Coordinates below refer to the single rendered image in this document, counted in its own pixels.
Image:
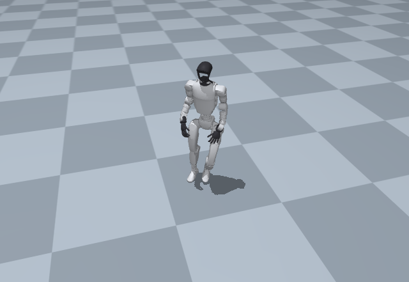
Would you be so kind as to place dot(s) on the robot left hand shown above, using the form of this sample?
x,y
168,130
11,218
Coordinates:
x,y
215,135

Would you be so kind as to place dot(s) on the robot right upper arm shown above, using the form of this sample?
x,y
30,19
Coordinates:
x,y
188,89

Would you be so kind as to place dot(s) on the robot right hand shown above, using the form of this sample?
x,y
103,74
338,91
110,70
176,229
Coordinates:
x,y
183,127

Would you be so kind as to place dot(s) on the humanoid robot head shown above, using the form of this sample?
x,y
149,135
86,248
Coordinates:
x,y
204,68

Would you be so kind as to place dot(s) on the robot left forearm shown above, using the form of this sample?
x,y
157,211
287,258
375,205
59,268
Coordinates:
x,y
222,118

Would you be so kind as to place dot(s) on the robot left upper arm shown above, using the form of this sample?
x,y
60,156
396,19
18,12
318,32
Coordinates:
x,y
221,92

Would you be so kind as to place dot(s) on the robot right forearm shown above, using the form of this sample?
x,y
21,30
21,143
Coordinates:
x,y
185,110

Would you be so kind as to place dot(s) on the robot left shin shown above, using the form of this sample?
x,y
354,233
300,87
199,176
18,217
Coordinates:
x,y
209,167

